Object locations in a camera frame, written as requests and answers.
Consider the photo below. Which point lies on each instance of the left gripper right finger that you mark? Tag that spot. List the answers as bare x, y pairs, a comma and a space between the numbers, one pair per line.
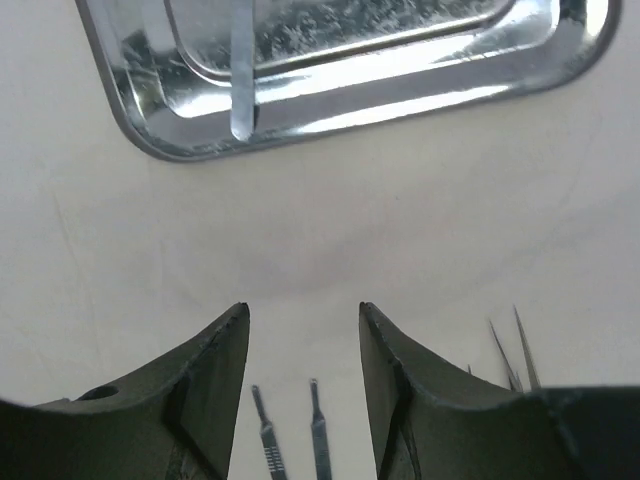
429, 419

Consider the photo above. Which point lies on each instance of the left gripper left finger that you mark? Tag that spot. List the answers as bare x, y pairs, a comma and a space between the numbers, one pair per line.
173, 418

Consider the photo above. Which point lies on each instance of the beige cloth wrap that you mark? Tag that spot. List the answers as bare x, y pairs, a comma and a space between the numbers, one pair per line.
474, 230

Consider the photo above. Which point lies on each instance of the steel instrument tray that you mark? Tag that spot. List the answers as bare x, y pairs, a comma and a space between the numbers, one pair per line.
327, 66

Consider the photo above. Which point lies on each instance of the steel scalpel handle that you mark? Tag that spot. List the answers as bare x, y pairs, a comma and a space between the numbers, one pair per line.
319, 436
268, 438
242, 114

